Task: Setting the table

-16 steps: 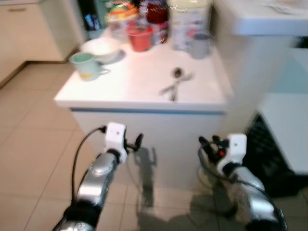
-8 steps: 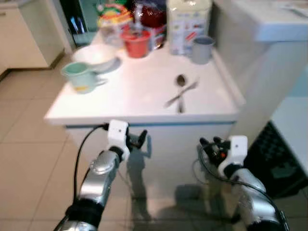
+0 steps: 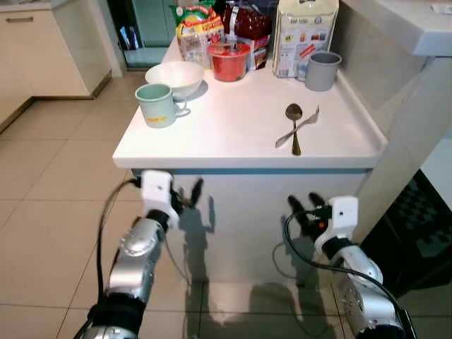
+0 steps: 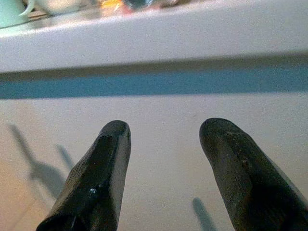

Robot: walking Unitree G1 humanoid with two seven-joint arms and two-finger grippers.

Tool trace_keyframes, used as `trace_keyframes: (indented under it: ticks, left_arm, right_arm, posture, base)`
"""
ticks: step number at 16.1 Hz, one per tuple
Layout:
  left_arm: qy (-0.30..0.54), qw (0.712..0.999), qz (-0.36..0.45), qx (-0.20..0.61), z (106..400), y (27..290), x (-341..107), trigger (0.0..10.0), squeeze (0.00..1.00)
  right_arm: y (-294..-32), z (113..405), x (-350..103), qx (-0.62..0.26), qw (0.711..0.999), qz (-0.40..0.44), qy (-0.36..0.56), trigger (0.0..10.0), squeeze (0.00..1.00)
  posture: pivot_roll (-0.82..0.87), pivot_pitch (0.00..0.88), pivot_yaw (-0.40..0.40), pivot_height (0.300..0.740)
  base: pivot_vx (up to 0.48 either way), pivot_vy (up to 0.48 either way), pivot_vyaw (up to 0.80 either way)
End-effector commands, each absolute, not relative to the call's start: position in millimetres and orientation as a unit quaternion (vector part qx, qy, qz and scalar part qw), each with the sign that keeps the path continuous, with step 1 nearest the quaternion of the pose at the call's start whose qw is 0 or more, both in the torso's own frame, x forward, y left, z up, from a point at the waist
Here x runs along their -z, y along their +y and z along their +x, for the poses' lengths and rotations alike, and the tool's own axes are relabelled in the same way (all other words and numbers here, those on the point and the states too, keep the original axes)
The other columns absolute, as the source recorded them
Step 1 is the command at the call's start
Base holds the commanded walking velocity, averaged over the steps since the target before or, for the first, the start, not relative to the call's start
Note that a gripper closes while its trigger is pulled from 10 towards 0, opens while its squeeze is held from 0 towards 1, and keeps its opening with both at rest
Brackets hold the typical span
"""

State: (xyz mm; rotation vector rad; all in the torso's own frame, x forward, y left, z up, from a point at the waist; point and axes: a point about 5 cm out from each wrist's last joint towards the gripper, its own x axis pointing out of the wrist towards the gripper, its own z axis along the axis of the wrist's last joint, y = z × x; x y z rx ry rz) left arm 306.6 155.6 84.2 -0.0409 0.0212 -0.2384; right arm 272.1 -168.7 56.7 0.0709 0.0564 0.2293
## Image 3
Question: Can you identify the mint green mug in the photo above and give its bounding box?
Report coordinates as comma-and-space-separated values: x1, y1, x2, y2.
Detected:
135, 83, 190, 129

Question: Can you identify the white ceramic bowl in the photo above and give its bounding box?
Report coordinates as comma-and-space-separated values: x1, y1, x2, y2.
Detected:
145, 61, 206, 100

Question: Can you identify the white kitchen counter cabinet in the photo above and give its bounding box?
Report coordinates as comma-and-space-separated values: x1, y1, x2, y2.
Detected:
113, 28, 388, 287

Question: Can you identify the silver metal fork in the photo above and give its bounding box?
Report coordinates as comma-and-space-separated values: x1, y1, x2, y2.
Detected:
275, 106, 321, 148

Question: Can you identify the bronze metal spoon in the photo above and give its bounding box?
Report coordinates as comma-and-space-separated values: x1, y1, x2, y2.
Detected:
285, 103, 304, 157

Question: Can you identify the black plastic crate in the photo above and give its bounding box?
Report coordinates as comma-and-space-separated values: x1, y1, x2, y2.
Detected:
360, 169, 452, 297

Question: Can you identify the grey dining table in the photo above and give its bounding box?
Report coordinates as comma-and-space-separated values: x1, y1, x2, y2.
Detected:
424, 134, 452, 206

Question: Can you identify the grey mug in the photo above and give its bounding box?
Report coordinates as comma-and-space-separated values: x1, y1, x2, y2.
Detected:
297, 51, 343, 92

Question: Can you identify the red instant noodle cup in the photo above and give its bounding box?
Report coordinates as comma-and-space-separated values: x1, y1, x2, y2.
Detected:
207, 41, 252, 83

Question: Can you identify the yellow instant noodle pack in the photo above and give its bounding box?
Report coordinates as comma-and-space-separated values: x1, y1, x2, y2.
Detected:
175, 16, 227, 69

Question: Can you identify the teal glass door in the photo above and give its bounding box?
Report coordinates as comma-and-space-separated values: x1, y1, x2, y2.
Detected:
127, 0, 177, 68

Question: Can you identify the white printed cereal bag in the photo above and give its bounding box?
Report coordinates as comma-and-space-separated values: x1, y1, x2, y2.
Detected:
272, 0, 340, 78

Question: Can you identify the dark red food bag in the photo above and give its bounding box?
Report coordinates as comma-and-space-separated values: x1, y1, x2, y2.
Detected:
222, 0, 275, 71

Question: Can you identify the green snack bag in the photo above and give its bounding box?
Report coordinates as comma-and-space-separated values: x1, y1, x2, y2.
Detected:
169, 1, 218, 25

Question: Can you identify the beige floor cabinet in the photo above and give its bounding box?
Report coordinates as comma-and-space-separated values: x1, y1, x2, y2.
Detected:
0, 0, 114, 100

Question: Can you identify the white raised bar ledge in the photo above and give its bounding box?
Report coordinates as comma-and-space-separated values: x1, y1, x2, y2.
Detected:
339, 0, 452, 57

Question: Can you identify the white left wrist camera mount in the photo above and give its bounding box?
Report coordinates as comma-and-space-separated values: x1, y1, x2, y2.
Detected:
140, 169, 179, 227

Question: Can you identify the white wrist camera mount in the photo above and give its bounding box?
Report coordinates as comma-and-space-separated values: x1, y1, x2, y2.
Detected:
140, 169, 179, 227
316, 196, 359, 255

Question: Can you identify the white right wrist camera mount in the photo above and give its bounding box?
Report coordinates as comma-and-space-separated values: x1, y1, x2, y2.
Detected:
316, 196, 359, 255

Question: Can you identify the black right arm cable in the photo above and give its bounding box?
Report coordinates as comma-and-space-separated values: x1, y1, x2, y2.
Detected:
282, 210, 417, 339

